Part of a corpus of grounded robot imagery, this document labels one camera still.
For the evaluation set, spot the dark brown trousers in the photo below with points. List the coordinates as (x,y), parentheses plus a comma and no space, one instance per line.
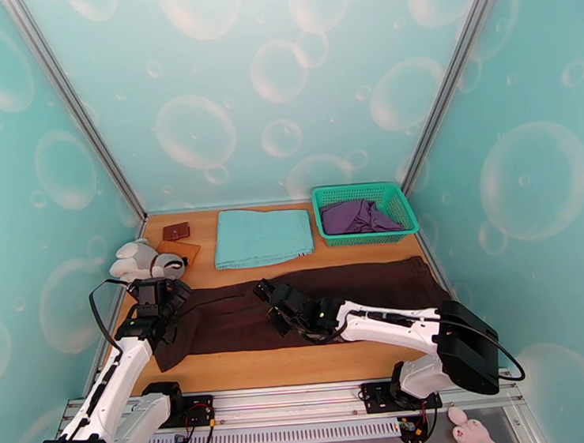
(375,292)

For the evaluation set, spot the green plastic basket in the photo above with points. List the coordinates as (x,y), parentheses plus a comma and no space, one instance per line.
(364,191)

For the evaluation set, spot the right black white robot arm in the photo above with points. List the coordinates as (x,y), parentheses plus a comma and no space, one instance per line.
(468,346)

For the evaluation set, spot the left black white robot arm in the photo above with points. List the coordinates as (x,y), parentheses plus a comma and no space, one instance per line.
(123,377)

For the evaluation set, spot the folded teal trousers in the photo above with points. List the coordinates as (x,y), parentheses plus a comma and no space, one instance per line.
(263,235)

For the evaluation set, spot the purple trousers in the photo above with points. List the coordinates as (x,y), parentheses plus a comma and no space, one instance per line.
(351,219)

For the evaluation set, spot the tan leather pouch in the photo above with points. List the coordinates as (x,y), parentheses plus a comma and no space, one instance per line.
(182,250)

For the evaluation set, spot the grey white plush dog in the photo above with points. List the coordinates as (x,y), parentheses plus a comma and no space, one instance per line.
(136,262)

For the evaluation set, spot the dark brown leather wallet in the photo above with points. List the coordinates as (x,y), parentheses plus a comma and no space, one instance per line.
(176,231)

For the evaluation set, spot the pink white plush rabbit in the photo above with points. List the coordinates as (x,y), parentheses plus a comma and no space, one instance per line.
(471,435)

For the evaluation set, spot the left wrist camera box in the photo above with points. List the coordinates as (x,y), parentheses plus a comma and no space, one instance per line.
(149,292)

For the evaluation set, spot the aluminium front frame rail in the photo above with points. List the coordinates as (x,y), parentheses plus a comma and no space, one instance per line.
(283,402)

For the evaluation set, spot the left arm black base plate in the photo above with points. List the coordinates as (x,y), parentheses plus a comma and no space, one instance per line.
(202,414)

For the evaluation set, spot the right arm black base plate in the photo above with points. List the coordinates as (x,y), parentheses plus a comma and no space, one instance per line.
(377,401)

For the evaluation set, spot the aluminium frame post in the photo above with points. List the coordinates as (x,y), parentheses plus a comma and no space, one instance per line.
(453,70)
(75,108)

